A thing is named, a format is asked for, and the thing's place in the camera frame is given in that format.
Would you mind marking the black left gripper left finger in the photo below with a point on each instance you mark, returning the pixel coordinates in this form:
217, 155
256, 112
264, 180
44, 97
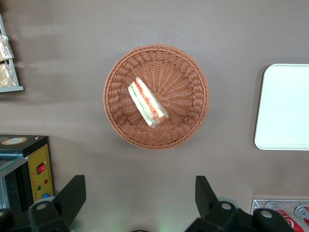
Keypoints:
70, 195

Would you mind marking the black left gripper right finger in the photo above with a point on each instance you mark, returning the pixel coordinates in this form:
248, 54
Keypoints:
207, 200

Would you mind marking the triangle sandwich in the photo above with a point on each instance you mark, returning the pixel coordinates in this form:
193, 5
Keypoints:
147, 101

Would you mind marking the round brown wicker basket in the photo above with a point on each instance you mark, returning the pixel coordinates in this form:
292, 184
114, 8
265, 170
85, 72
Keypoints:
183, 96

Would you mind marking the cream plastic serving tray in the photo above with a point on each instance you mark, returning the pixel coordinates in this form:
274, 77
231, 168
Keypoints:
285, 108

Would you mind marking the black food warmer machine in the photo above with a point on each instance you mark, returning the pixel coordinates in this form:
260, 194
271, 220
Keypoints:
39, 164

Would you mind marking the clear acrylic bottle rack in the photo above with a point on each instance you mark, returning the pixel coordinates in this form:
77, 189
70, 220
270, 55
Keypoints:
258, 204

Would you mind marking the red cola bottle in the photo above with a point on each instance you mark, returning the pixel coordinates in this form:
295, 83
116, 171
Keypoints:
288, 217
303, 212

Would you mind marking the clear bag of snacks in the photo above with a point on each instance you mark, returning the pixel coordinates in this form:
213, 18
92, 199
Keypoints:
6, 75
4, 48

